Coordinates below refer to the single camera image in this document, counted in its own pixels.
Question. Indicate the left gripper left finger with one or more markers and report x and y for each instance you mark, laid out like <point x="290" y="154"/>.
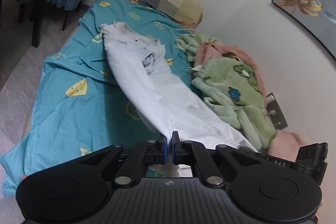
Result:
<point x="80" y="188"/>

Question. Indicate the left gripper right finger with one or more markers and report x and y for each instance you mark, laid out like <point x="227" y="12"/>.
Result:
<point x="258" y="187"/>

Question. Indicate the white t-shirt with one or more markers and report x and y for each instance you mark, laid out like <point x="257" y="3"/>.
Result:
<point x="164" y="102"/>

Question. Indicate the person's right hand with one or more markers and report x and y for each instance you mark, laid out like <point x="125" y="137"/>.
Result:
<point x="286" y="145"/>

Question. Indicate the teal patterned bed sheet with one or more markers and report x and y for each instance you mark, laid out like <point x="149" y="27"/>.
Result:
<point x="79" y="108"/>

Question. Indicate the green fleece blanket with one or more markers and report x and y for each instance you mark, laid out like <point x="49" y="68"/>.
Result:
<point x="229" y="89"/>

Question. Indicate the pink fleece blanket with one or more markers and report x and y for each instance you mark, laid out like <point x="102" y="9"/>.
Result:
<point x="212" y="50"/>

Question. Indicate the framed picture on wall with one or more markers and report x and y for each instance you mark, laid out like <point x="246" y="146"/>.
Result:
<point x="316" y="16"/>

